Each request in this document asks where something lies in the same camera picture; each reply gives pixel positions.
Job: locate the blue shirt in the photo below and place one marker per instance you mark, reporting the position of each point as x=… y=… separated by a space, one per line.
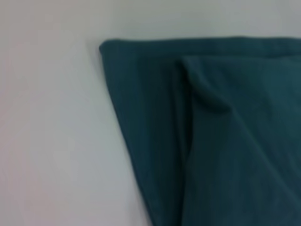
x=223 y=141

